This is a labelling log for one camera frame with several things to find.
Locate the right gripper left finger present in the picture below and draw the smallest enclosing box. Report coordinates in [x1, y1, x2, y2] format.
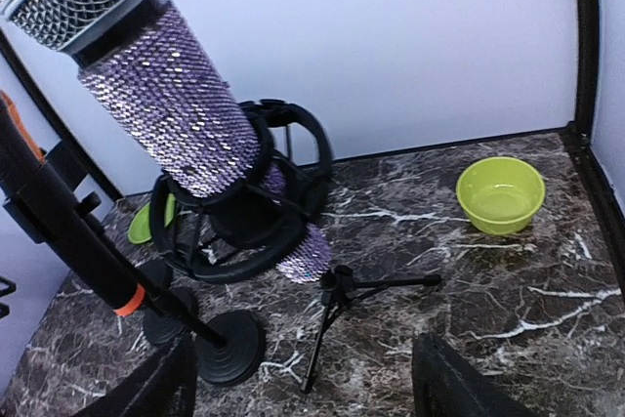
[75, 334, 197, 417]

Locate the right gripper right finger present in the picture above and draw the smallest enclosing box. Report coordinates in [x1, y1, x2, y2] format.
[411, 333, 534, 417]

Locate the black round-base stand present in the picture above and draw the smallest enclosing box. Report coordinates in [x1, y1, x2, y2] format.
[3, 138, 268, 387]
[139, 260, 199, 347]

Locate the black tripod shock-mount stand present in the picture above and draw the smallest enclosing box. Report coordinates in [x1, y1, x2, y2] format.
[148, 100, 441, 394]

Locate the black microphone orange base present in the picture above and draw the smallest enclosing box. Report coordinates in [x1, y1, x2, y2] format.
[1, 102, 146, 316]

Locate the purple glitter microphone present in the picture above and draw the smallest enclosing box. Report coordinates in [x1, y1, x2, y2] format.
[0, 0, 334, 286]

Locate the lime green plate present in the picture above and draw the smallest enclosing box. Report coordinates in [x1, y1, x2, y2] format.
[127, 194, 176, 245]

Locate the lime green bowl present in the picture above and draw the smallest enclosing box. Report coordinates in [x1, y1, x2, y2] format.
[456, 156, 546, 236]

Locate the black left frame post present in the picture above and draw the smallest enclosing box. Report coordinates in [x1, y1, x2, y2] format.
[1, 32, 122, 201]

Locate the black frame post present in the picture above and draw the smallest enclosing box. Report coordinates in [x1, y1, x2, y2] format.
[1, 32, 122, 201]
[564, 0, 624, 224]

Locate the black right frame post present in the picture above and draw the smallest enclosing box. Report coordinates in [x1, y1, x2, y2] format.
[564, 0, 624, 224]

